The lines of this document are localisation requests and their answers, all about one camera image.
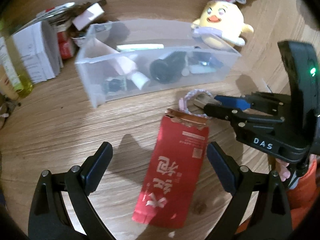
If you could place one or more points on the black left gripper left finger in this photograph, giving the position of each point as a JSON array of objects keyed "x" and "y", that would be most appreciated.
[{"x": 94, "y": 167}]

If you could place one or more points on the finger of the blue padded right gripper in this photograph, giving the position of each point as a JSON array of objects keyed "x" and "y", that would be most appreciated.
[{"x": 233, "y": 102}]

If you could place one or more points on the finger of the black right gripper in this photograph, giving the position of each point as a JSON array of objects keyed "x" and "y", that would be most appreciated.
[{"x": 225, "y": 113}]

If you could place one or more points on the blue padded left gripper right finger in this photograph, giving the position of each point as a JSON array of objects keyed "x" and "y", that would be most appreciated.
[{"x": 224, "y": 166}]

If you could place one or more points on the wooden block with braided ring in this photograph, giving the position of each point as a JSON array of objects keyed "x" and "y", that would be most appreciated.
[{"x": 199, "y": 98}]

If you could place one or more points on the red paper packet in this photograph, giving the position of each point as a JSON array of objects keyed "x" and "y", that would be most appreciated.
[{"x": 173, "y": 171}]

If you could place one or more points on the dark purple cosmetic bottle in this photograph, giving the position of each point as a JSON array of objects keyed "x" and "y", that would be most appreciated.
[{"x": 202, "y": 63}]

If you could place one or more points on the small blue black card pack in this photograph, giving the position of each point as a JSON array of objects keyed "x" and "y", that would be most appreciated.
[{"x": 114, "y": 85}]

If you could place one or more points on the pink cosmetic tube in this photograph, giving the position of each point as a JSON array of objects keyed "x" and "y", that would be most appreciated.
[{"x": 124, "y": 66}]

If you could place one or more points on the right hand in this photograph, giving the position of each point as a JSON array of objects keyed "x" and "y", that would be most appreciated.
[{"x": 284, "y": 173}]

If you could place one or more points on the orange jacket sleeve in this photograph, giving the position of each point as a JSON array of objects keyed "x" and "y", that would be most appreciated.
[{"x": 301, "y": 198}]

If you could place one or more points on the yellow chick plush toy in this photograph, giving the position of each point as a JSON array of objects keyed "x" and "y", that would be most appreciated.
[{"x": 221, "y": 22}]

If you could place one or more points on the dark green bottle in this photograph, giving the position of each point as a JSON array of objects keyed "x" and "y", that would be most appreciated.
[{"x": 168, "y": 69}]

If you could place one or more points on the clear plastic storage bin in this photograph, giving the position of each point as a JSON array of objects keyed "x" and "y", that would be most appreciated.
[{"x": 174, "y": 35}]

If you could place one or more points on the yellow green spray bottle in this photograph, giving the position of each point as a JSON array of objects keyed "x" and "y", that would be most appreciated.
[{"x": 13, "y": 65}]

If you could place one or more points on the white green stick tube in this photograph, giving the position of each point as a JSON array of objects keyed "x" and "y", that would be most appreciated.
[{"x": 134, "y": 47}]

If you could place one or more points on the red box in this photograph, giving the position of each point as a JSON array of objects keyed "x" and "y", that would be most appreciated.
[{"x": 66, "y": 46}]

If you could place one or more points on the white folded paper box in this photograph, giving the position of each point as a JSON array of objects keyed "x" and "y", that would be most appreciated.
[{"x": 38, "y": 51}]

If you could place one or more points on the small white carton box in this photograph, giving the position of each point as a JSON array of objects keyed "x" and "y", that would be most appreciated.
[{"x": 88, "y": 16}]

